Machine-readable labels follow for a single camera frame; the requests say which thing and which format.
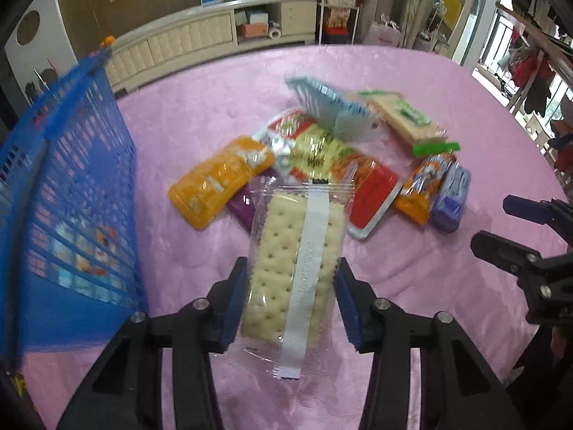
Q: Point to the large red yellow noodle packet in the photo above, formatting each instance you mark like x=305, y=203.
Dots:
x=371, y=197

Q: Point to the clothes drying rack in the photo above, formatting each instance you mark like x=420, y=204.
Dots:
x=530, y=69

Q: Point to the pink bag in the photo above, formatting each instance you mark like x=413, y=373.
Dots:
x=382, y=33

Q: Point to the white metal shelf rack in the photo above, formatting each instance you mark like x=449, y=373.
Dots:
x=339, y=5

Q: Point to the brown round wall decoration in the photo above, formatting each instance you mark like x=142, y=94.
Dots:
x=29, y=24

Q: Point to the person's right forearm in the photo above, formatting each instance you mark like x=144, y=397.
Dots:
x=541, y=385

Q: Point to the small orange snack packet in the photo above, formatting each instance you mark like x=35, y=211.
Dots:
x=421, y=188

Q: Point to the small red yellow snack packet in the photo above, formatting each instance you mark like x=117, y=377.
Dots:
x=291, y=125

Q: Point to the orange box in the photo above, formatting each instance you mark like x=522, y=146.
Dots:
x=253, y=30

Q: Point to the white paper roll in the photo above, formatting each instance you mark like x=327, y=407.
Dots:
x=274, y=32

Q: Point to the green cracker packet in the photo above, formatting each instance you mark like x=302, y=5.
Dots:
x=407, y=121

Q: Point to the clear cracker packet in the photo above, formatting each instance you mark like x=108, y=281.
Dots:
x=277, y=255

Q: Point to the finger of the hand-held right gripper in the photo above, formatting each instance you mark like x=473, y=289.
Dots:
x=501, y=248
x=519, y=208

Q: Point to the white TV cabinet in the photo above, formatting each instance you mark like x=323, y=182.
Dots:
x=179, y=40

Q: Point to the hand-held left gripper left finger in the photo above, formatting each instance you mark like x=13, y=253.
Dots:
x=235, y=304

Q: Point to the orange fruit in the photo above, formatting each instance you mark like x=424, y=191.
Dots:
x=107, y=41

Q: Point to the small purple snack packet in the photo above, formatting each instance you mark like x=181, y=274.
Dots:
x=450, y=201

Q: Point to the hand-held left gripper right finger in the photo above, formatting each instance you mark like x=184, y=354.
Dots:
x=347, y=304

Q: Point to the light blue ridged snack packet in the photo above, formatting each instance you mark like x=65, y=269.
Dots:
x=331, y=107

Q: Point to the blue plastic basket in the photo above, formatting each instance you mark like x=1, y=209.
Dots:
x=67, y=188

